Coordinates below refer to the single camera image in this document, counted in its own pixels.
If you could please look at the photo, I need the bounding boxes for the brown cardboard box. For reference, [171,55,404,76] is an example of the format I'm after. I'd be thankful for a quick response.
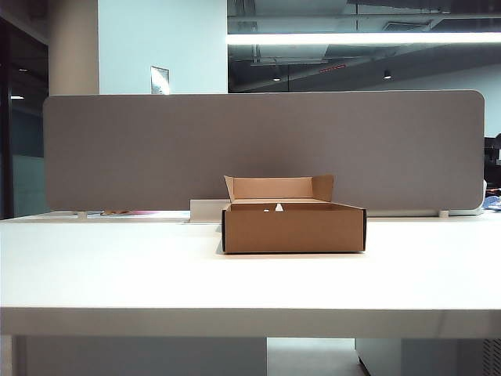
[220,173,367,256]

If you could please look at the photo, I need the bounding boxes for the grey fabric desk divider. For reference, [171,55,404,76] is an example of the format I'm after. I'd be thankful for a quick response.
[41,89,487,215]

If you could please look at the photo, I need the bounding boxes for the long ceiling light strip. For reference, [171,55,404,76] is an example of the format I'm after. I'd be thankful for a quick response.
[226,31,501,45]

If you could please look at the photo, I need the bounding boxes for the grey cable tray flap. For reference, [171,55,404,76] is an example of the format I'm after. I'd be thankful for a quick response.
[180,199,225,226]

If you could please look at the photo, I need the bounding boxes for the framed wall notice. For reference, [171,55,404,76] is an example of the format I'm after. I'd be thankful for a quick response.
[150,65,171,96]

